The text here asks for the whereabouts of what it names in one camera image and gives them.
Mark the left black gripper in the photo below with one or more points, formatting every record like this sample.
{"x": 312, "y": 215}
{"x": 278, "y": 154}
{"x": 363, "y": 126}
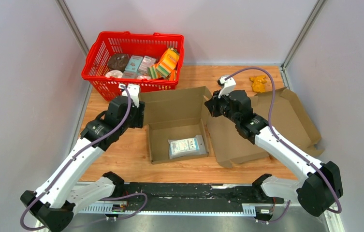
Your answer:
{"x": 138, "y": 112}

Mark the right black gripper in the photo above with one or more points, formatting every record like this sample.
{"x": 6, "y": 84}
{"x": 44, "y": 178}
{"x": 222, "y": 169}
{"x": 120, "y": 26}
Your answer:
{"x": 213, "y": 103}

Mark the cardboard box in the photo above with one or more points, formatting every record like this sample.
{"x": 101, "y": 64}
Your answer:
{"x": 175, "y": 115}

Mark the cardboard sheet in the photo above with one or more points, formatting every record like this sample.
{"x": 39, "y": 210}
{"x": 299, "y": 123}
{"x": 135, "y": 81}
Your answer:
{"x": 289, "y": 119}

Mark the white plastic pouch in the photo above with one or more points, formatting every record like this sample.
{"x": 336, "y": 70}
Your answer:
{"x": 189, "y": 147}

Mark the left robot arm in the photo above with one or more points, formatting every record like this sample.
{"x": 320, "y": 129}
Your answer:
{"x": 55, "y": 203}

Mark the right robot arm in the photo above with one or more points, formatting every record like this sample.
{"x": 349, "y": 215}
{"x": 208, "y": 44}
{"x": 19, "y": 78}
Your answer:
{"x": 318, "y": 186}

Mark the teal small box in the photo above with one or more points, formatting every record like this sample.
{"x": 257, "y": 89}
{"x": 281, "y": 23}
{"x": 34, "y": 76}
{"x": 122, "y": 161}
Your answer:
{"x": 133, "y": 64}

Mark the grey pink small box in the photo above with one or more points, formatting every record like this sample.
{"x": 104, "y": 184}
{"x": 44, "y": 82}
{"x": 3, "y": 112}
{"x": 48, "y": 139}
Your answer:
{"x": 147, "y": 61}

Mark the yellow toy figure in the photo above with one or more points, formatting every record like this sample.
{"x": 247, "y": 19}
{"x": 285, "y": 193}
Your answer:
{"x": 258, "y": 83}

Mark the white round container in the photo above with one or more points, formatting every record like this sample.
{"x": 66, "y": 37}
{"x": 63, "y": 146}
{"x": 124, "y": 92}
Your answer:
{"x": 114, "y": 74}

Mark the brown round packet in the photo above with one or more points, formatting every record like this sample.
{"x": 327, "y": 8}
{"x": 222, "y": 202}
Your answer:
{"x": 118, "y": 61}

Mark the green striped sponge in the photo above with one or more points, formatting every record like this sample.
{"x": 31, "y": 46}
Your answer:
{"x": 153, "y": 73}

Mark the striped sponge pack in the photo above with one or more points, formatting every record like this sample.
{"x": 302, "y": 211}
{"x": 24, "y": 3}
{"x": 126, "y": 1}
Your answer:
{"x": 167, "y": 62}

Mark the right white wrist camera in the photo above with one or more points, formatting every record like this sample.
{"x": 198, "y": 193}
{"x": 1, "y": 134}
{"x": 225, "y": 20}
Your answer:
{"x": 227, "y": 85}

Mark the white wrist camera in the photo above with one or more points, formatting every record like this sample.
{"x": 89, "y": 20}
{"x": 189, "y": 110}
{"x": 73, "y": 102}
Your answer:
{"x": 132, "y": 91}
{"x": 227, "y": 85}

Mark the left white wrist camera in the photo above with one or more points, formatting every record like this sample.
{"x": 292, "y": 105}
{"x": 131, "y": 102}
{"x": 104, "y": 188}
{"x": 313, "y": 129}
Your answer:
{"x": 132, "y": 91}

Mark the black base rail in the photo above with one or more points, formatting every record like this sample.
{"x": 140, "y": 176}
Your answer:
{"x": 182, "y": 199}

